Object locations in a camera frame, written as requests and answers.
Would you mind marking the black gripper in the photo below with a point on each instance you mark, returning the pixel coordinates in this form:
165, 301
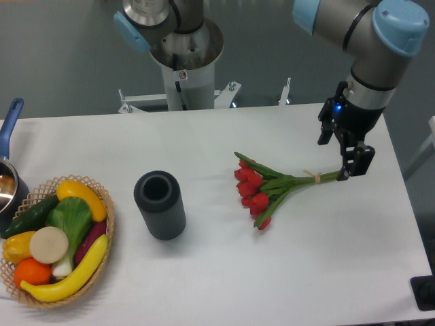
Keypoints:
354, 110

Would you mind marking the red tulip bouquet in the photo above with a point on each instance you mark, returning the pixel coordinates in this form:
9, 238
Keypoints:
263, 190

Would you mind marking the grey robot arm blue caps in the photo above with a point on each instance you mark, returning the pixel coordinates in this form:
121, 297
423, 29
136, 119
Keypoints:
382, 37

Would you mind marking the black box at table edge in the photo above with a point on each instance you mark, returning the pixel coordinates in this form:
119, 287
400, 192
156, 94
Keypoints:
423, 291

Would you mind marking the dark grey ribbed vase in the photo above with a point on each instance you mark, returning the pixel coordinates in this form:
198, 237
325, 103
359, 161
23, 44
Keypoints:
158, 197

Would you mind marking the purple sweet potato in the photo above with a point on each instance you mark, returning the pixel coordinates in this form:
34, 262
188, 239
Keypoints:
95, 231

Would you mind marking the yellow squash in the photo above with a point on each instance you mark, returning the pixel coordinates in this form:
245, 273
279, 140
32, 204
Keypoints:
72, 188

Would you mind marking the green bok choy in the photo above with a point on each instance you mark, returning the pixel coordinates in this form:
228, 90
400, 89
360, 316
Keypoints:
73, 216

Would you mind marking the woven wicker basket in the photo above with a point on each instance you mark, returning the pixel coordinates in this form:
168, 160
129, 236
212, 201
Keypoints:
44, 191

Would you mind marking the beige round disc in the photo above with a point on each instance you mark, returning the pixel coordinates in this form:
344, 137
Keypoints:
48, 245

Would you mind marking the green cucumber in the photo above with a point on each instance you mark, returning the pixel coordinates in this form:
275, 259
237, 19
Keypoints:
31, 219

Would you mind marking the yellow banana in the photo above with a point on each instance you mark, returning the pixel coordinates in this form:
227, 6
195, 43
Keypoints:
76, 280

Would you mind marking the orange fruit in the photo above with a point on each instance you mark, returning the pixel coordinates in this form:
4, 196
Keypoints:
33, 272

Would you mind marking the yellow bell pepper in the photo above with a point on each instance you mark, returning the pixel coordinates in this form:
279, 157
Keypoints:
17, 248

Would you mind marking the white frame at right edge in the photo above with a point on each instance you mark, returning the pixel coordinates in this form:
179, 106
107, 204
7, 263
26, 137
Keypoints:
421, 155

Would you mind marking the white metal mounting frame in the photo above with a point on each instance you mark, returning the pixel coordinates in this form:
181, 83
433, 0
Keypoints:
228, 98

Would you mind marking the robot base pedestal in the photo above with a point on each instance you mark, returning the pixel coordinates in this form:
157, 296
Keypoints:
182, 41

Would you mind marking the blue handled saucepan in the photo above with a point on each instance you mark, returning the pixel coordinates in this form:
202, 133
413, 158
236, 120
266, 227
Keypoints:
13, 189

